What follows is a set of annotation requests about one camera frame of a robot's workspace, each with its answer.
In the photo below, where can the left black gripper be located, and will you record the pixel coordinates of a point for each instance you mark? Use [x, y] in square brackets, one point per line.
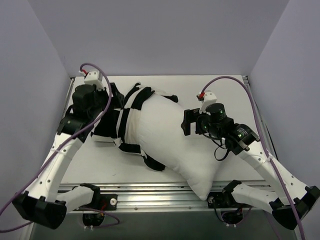
[113, 93]

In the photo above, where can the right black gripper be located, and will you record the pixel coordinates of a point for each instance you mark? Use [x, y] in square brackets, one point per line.
[189, 121]

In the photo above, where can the black white checkered pillowcase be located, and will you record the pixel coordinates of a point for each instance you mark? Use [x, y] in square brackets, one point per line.
[119, 126]

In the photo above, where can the white pillow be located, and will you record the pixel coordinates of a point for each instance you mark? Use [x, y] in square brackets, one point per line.
[156, 129]

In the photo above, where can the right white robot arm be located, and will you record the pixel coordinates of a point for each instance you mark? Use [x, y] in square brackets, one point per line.
[289, 199]

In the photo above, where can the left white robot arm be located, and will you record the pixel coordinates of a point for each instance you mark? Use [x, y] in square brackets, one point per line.
[40, 201]

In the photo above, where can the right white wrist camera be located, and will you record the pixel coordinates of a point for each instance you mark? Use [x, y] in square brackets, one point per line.
[206, 98]

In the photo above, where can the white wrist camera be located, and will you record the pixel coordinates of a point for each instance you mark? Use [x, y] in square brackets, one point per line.
[93, 78]
[206, 98]

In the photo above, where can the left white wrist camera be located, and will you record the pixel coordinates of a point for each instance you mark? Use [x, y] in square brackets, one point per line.
[93, 78]

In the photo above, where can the left aluminium side rail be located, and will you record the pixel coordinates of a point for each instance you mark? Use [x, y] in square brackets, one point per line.
[66, 100]

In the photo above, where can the aluminium side rail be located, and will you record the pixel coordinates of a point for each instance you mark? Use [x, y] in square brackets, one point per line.
[66, 100]
[264, 129]

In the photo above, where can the right aluminium side rail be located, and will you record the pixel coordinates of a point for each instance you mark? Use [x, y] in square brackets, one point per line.
[264, 129]

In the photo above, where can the aluminium front frame rail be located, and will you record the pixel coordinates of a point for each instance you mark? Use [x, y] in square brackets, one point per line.
[132, 197]

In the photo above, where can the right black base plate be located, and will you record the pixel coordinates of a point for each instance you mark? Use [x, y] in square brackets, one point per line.
[219, 200]

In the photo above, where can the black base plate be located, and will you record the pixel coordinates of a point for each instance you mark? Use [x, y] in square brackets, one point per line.
[107, 202]
[219, 200]

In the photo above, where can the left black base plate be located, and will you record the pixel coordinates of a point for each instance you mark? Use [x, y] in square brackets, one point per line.
[107, 202]

